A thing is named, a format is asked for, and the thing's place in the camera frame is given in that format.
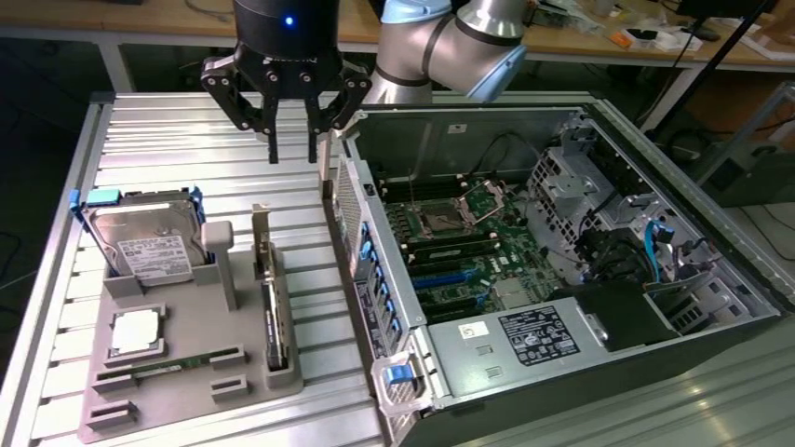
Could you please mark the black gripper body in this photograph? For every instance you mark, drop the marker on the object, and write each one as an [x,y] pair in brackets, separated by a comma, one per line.
[285,42]

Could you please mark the black graphics card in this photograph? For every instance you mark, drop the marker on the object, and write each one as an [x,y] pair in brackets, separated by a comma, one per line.
[273,321]

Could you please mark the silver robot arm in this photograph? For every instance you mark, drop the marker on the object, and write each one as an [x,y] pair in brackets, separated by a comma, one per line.
[409,51]

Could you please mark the wooden desk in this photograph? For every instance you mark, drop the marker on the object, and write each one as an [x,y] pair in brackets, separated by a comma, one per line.
[154,14]

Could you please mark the blue disk carrier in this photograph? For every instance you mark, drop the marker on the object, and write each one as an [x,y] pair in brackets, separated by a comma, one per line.
[102,195]

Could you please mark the metal socket cover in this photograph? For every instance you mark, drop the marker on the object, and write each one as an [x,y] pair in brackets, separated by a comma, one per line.
[484,195]

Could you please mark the CPU socket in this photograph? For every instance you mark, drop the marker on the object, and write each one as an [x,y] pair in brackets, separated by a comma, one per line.
[441,220]

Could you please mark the silver hard disk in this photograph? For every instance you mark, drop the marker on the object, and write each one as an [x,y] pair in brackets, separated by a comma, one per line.
[149,242]

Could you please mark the black RAM stick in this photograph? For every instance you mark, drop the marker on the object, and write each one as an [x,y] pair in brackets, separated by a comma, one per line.
[453,249]

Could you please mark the silver disk bay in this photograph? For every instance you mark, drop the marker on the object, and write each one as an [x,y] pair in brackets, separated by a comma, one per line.
[559,195]

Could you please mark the blue expansion slot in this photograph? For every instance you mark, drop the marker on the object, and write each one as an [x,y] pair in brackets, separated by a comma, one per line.
[447,280]

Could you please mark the green motherboard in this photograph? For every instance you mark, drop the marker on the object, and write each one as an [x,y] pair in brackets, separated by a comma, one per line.
[528,265]

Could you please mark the black expansion slot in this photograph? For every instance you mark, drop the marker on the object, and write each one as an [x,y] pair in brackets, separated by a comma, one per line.
[449,305]

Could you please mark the silver chipset heatsink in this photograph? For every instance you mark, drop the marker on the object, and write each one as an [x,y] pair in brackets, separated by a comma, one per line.
[509,293]

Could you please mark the white desk object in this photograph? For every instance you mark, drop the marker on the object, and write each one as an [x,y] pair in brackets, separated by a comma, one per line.
[657,39]

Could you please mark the grey parts rack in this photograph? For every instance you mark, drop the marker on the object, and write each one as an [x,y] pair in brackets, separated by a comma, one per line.
[185,326]

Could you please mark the silver CPU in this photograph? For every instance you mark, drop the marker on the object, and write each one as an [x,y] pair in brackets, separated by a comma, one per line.
[136,330]

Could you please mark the green RAM stick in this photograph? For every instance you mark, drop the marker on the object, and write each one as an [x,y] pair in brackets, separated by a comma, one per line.
[173,365]

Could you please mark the grey power supply unit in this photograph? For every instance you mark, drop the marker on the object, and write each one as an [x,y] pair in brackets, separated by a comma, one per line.
[472,354]

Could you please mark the black stand pole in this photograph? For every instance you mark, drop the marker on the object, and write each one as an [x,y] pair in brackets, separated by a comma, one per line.
[720,46]

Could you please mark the blue case latch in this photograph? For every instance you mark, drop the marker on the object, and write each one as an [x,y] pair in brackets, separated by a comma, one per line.
[397,375]

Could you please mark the black monitor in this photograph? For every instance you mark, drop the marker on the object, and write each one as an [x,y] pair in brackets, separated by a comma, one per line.
[727,7]

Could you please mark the black equipment box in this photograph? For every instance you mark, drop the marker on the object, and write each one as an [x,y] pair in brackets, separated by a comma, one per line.
[757,177]

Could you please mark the black open PC case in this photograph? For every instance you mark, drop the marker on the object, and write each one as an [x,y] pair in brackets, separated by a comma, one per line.
[620,396]

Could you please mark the aluminium frame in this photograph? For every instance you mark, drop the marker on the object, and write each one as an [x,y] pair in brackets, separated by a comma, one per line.
[748,130]

